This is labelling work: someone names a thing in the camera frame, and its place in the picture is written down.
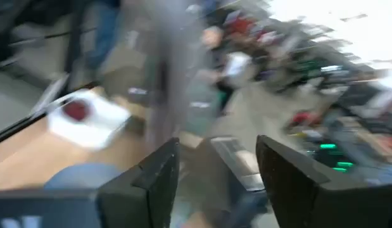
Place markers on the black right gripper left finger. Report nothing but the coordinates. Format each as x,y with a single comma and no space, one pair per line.
151,196

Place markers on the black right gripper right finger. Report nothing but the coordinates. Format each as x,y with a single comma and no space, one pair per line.
309,202

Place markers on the light blue mug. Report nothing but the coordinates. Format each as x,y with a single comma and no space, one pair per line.
81,175

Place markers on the strawberry yogurt cereal box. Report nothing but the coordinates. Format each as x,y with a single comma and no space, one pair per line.
100,123

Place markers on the dark navy box white lettering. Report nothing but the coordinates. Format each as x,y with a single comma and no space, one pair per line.
40,206

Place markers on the grey structural column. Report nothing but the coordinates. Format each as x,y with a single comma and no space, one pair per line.
168,63

